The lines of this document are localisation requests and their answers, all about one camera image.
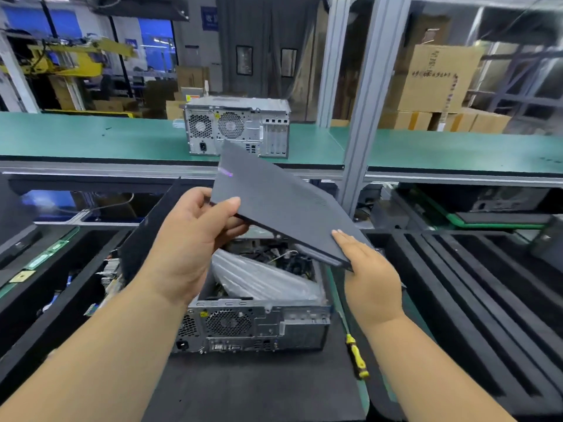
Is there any person's left hand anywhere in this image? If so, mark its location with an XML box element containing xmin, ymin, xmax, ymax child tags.
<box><xmin>139</xmin><ymin>186</ymin><xmax>250</xmax><ymax>304</ymax></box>

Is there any person's right hand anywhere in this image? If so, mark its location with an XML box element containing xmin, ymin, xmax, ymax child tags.
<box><xmin>331</xmin><ymin>228</ymin><xmax>406</xmax><ymax>331</ymax></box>

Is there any yellow handled screwdriver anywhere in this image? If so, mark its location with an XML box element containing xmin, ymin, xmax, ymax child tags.
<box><xmin>345</xmin><ymin>333</ymin><xmax>371</xmax><ymax>380</ymax></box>

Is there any clear plastic bag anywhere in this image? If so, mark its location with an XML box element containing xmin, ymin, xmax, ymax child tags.
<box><xmin>209</xmin><ymin>247</ymin><xmax>322</xmax><ymax>304</ymax></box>

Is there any grey computer case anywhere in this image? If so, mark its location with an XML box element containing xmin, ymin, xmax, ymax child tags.
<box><xmin>171</xmin><ymin>228</ymin><xmax>334</xmax><ymax>355</ymax></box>

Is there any grey side panel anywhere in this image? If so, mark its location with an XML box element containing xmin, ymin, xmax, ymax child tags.
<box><xmin>209</xmin><ymin>138</ymin><xmax>379</xmax><ymax>271</ymax></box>

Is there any person's right forearm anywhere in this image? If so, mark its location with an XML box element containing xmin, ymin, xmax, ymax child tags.
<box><xmin>361</xmin><ymin>312</ymin><xmax>515</xmax><ymax>422</ymax></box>

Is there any person's left forearm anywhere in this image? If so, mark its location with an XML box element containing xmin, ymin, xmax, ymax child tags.
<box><xmin>0</xmin><ymin>272</ymin><xmax>190</xmax><ymax>422</ymax></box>

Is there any silver backed desktop computer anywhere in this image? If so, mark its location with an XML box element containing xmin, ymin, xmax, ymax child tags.
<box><xmin>183</xmin><ymin>94</ymin><xmax>291</xmax><ymax>159</ymax></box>

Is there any open black computer tower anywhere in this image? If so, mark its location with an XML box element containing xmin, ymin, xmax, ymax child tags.
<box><xmin>0</xmin><ymin>175</ymin><xmax>40</xmax><ymax>269</ymax></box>

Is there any dark grey computer box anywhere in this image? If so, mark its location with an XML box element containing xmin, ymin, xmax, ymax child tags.
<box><xmin>528</xmin><ymin>215</ymin><xmax>563</xmax><ymax>276</ymax></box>

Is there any black upright side panel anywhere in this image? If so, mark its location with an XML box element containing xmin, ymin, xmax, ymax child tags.
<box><xmin>118</xmin><ymin>184</ymin><xmax>216</xmax><ymax>287</ymax></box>

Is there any empty black foam tray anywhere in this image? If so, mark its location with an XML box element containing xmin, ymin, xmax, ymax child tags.
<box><xmin>365</xmin><ymin>228</ymin><xmax>563</xmax><ymax>422</ymax></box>

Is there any green upper shelf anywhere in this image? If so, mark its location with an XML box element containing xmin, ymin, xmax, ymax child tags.
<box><xmin>0</xmin><ymin>111</ymin><xmax>563</xmax><ymax>185</ymax></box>

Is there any green memory stick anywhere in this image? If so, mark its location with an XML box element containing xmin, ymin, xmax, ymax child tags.
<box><xmin>25</xmin><ymin>238</ymin><xmax>72</xmax><ymax>271</ymax></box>

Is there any black foam tray with boards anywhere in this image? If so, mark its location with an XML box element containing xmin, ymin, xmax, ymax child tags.
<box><xmin>0</xmin><ymin>226</ymin><xmax>133</xmax><ymax>401</ymax></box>

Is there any yellow machine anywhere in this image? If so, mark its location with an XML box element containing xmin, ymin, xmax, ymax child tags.
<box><xmin>26</xmin><ymin>38</ymin><xmax>139</xmax><ymax>81</ymax></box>

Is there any stack of cardboard boxes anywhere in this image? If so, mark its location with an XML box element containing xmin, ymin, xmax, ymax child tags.
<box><xmin>330</xmin><ymin>17</ymin><xmax>515</xmax><ymax>134</ymax></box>

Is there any green circuit board with cables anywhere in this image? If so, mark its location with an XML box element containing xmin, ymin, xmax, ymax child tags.
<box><xmin>88</xmin><ymin>254</ymin><xmax>133</xmax><ymax>317</ymax></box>

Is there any aluminium frame post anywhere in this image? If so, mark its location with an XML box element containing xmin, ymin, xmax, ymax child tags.
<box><xmin>338</xmin><ymin>0</ymin><xmax>415</xmax><ymax>220</ymax></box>
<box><xmin>315</xmin><ymin>0</ymin><xmax>353</xmax><ymax>128</ymax></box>

